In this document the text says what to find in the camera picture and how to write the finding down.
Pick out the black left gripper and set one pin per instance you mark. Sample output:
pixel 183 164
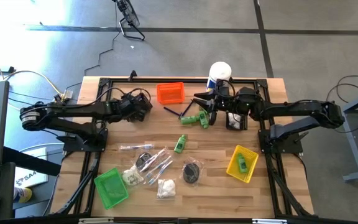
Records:
pixel 132 107

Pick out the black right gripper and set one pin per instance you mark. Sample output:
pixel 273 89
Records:
pixel 241 102

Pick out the bagged white cotton balls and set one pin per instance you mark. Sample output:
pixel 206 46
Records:
pixel 166 188
pixel 234 121

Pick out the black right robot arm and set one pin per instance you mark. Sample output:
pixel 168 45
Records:
pixel 291 107

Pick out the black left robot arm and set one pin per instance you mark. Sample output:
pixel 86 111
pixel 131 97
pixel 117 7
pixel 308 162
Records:
pixel 73 109

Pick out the black plastic basket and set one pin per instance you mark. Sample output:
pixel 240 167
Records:
pixel 150 108
pixel 227 124

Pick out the white blue wipes canister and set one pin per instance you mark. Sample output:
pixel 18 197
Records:
pixel 219 71

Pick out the orange plastic basket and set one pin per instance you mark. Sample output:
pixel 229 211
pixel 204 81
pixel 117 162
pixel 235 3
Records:
pixel 170 93

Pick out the yellow white power strip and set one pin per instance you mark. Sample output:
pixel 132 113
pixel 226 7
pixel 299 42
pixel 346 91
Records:
pixel 67 94

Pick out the yellow plastic basket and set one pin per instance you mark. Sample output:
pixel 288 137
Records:
pixel 250 165

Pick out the bagged cotton swabs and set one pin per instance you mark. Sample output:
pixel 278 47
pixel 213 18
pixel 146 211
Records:
pixel 131 178

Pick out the green plastic basket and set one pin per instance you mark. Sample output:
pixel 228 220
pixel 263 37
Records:
pixel 111 188

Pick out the black floor fan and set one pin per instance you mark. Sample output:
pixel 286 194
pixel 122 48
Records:
pixel 131 15

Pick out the black desk support beam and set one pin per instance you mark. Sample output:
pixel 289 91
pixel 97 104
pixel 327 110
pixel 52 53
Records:
pixel 30 161

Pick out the white printed box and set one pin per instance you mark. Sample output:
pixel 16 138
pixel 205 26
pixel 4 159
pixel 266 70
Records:
pixel 30 177

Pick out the yellow white container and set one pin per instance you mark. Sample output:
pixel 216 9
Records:
pixel 25 195

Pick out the blue steel table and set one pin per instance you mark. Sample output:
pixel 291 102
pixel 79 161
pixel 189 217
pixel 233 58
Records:
pixel 350 140

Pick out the black aluminium table frame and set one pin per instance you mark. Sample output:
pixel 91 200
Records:
pixel 166 80

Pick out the silver frame bracket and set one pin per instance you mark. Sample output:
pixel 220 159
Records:
pixel 95 221
pixel 269 221

